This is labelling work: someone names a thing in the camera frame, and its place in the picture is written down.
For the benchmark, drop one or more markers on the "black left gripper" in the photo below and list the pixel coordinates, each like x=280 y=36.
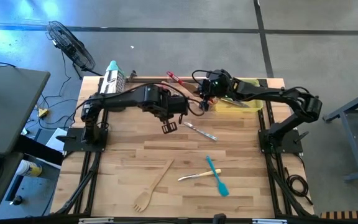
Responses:
x=176 y=105

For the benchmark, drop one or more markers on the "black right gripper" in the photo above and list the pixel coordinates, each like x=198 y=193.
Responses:
x=213 y=85

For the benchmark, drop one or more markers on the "teal silicone spatula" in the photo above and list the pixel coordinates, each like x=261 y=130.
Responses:
x=223 y=189

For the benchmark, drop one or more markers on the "wooden fork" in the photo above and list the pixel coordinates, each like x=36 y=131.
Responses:
x=141 y=202

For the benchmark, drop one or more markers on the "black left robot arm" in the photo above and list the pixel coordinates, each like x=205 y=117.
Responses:
x=120 y=99

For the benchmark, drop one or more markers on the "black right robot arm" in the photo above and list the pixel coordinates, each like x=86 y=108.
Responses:
x=291 y=96

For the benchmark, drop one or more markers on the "all metal table knife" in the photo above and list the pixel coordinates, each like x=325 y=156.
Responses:
x=200 y=131

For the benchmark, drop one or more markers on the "clear plastic bin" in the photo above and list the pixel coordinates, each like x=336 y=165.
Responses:
x=186 y=80

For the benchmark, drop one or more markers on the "yellow plastic bin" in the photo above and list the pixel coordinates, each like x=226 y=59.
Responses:
x=255 y=105

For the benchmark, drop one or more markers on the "metal box grater teal ends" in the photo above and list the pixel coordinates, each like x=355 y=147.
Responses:
x=113 y=66

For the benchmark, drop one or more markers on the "white paper sheet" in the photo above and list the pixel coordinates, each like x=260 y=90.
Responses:
x=56 y=143

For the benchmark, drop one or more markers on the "white edge bar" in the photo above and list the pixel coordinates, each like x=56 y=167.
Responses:
x=95 y=220
x=269 y=221

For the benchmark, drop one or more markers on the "black floor fan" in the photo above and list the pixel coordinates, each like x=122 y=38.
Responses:
x=70 y=46

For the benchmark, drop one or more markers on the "yellow power plug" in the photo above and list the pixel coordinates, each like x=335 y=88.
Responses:
x=43 y=112

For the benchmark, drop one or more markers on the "white yellow canister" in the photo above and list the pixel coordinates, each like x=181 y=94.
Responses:
x=28 y=168

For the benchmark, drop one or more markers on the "orange black striped bar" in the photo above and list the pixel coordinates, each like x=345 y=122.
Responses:
x=346 y=214

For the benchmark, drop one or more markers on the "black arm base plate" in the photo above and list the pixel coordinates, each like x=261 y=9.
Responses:
x=73 y=144
x=295 y=147

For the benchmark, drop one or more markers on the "black aluminium rig frame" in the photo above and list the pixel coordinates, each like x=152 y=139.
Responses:
x=135 y=221

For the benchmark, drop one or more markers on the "grey metal table frame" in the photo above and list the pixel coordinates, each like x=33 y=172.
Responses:
x=354 y=149

